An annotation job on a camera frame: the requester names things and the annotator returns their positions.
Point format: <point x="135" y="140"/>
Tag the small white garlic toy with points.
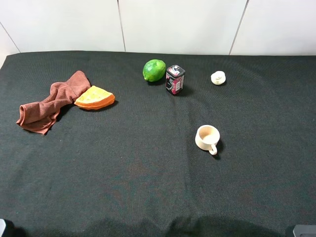
<point x="218" y="77"/>

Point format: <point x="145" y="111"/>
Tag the green lime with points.
<point x="154" y="70"/>

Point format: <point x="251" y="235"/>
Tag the beige wooden cup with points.
<point x="207" y="138"/>

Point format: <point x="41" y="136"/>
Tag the black table cloth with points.
<point x="134" y="170"/>

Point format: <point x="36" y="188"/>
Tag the orange waffle wedge toy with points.
<point x="95" y="98"/>

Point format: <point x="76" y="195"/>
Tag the brown crumpled cloth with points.
<point x="39" y="117"/>

